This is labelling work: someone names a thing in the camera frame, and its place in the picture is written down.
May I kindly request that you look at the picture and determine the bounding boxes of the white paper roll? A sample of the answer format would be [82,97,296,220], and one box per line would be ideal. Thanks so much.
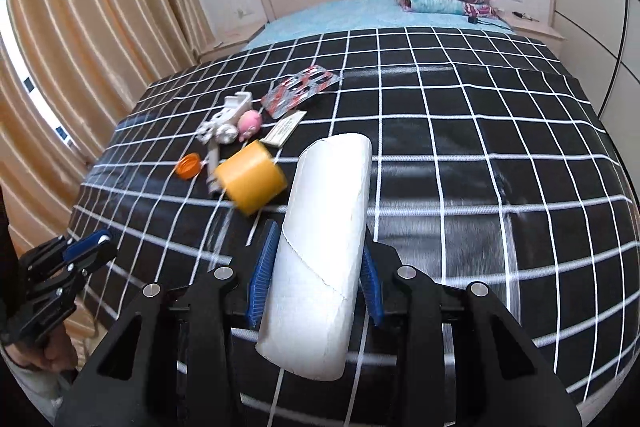
[256,134,372,381]

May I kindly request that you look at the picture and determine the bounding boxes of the white plastic packaging tray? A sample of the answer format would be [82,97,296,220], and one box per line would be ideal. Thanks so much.
[195,91,253,194]

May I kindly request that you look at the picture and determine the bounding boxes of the pink round doll toy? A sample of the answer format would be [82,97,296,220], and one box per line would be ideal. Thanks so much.
[236,110,262,142]

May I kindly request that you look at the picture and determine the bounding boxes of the person left hand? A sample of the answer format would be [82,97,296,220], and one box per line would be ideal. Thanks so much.
[2,324,78,374]

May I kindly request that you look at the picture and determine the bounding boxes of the yellow tape roll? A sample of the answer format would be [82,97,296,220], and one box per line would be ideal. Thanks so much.
[215,140,288,216]

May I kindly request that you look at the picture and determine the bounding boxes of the orange bottle cap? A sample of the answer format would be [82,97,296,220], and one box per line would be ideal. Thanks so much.
[175,153,202,180]

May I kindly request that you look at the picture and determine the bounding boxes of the red patterned blister card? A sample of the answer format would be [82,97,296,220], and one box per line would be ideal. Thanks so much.
[260,64,343,120]

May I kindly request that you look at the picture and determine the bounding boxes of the black white grid cover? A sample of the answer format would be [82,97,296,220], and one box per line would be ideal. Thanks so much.
[68,28,639,421]

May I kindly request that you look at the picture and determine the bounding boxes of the left beige nightstand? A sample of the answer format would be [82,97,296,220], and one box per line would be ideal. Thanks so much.
[198,22,265,63]

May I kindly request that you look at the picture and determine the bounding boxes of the beige nightstand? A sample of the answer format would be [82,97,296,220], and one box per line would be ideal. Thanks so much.
[499,12,565,58]
[198,22,265,63]

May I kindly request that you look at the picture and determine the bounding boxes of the beige striped curtain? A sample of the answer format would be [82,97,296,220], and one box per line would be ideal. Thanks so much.
[1,0,214,251]

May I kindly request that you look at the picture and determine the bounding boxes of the light blue bed sheet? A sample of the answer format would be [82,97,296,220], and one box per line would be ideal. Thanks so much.
[244,0,513,50]

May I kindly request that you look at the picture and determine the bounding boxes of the light blue folded quilt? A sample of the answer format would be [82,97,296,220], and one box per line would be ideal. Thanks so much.
[397,0,497,17]

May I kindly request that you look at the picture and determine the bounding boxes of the right beige nightstand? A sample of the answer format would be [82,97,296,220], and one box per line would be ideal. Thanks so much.
[499,12,565,58]

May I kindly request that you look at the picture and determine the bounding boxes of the black pen on nightstand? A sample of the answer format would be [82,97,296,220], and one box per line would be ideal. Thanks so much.
[512,10,539,22]

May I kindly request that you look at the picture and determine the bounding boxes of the beige grey wardrobe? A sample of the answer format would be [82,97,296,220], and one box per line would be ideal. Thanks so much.
[546,0,640,159]

